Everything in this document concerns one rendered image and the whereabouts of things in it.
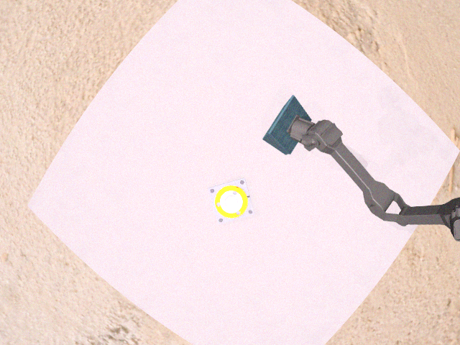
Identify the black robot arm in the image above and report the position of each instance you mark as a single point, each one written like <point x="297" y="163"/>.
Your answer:
<point x="325" y="136"/>

